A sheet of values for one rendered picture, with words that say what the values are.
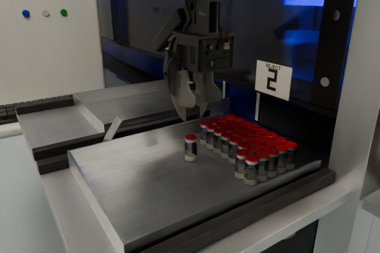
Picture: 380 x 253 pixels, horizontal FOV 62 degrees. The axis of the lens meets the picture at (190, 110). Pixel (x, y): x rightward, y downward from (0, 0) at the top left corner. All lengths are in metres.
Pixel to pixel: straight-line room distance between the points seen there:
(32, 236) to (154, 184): 1.44
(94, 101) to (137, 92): 0.13
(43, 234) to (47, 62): 0.99
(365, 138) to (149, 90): 0.66
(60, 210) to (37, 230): 1.45
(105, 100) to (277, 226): 0.64
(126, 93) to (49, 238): 1.10
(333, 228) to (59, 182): 0.46
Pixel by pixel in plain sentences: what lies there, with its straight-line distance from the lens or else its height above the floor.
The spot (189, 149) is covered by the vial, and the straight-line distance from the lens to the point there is 0.57.
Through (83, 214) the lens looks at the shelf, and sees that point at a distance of 0.49.
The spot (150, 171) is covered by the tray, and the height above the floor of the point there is 0.88.
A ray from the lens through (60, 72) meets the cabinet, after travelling 1.26.
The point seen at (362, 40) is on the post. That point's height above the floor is 1.11.
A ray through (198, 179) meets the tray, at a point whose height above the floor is 0.88.
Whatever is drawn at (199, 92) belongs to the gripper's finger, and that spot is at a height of 1.01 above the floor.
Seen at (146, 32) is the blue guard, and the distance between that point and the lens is 1.03.
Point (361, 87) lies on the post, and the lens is 0.51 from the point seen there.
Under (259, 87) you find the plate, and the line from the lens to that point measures 0.63.
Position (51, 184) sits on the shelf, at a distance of 0.57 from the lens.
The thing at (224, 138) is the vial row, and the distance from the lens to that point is 0.58.
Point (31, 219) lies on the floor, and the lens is 2.04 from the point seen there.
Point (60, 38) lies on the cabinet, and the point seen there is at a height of 1.02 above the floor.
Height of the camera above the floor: 1.17
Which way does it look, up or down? 20 degrees down
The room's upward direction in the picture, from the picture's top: straight up
